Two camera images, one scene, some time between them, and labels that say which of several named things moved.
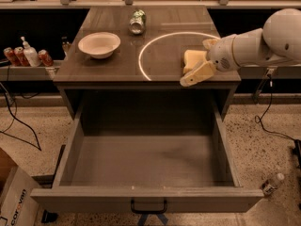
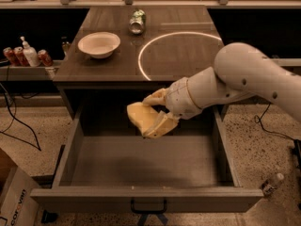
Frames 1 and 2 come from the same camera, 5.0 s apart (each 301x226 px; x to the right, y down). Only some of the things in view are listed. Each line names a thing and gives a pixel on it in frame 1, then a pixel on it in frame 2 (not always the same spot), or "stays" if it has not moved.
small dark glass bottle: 65,41 stays
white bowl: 101,45 stays
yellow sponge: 192,56 -> 143,115
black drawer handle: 132,205 stays
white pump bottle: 30,54 stays
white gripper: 221,55 -> 178,98
